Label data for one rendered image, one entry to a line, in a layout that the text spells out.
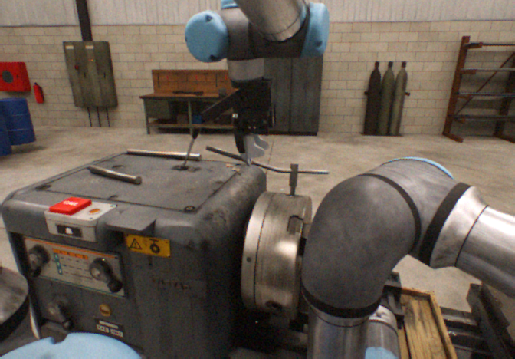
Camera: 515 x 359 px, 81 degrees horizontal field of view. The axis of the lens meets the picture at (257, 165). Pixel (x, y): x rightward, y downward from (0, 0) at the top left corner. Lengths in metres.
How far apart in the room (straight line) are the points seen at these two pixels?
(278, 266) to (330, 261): 0.35
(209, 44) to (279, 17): 0.14
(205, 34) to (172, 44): 7.28
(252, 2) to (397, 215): 0.28
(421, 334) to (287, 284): 0.44
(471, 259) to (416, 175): 0.11
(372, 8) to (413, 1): 0.81
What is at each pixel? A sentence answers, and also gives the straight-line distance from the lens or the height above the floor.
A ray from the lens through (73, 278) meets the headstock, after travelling 0.94.
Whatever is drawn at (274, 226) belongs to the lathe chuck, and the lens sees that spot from 0.71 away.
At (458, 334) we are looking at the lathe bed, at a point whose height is 0.86.
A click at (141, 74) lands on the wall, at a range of 8.11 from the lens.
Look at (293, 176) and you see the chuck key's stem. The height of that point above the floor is 1.28.
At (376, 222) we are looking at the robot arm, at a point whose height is 1.40.
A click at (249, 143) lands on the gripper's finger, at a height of 1.39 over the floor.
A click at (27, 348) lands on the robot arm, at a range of 0.26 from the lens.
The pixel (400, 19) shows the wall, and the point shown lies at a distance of 7.72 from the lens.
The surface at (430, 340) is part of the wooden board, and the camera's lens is 1.00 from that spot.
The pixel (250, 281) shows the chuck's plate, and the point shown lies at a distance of 0.73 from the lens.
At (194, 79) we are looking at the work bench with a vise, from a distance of 7.57.
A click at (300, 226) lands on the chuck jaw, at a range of 0.71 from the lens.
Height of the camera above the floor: 1.56
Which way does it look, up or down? 19 degrees down
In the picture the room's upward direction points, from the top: straight up
